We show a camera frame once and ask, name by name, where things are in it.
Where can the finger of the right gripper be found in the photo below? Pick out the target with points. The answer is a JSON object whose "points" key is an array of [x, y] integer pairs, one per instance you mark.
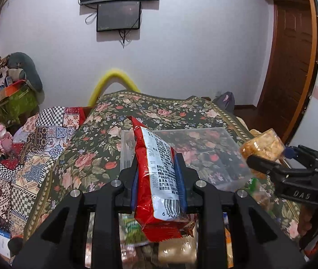
{"points": [[265, 166], [307, 157]]}

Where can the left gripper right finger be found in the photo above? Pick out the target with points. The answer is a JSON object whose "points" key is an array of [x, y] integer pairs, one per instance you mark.
{"points": [[257, 242]]}

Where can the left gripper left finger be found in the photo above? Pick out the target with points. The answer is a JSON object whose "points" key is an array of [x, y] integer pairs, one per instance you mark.
{"points": [[60, 241]]}

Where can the clear pack orange crackers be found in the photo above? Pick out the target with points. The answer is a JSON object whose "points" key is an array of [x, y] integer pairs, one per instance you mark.
{"points": [[264, 144]]}

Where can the red white snack packet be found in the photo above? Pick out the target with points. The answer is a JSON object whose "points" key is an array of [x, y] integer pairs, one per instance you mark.
{"points": [[160, 203]]}

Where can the clear plastic storage bin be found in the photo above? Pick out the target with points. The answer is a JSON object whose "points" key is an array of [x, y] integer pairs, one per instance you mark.
{"points": [[213, 153]]}

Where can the grey backpack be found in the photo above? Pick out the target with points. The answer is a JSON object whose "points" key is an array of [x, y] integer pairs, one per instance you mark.
{"points": [[225, 101]]}

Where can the beige wafer pack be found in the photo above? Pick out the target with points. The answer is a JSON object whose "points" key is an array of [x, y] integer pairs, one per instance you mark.
{"points": [[178, 251]]}

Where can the patchwork quilt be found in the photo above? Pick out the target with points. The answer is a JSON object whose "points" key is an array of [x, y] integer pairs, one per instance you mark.
{"points": [[36, 146]]}

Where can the brown wooden door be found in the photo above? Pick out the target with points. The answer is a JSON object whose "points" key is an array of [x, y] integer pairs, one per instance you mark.
{"points": [[292, 68]]}

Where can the floral green bedspread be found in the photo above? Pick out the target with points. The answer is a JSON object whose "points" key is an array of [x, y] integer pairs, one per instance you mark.
{"points": [[92, 158]]}

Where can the pink plush toy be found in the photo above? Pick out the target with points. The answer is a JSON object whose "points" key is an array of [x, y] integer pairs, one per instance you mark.
{"points": [[6, 140]]}

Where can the green storage box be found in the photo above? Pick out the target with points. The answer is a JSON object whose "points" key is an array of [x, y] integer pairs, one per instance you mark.
{"points": [[15, 107]]}

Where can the yellow curved headboard tube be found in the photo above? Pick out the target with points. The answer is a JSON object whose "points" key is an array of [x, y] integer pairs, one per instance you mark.
{"points": [[111, 76]]}

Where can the grey plush pillow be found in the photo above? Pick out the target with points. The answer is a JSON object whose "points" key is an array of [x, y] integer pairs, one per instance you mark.
{"points": [[20, 60]]}

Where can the small black wall monitor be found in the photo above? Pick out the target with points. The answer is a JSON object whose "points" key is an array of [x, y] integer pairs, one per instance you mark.
{"points": [[118, 15]]}

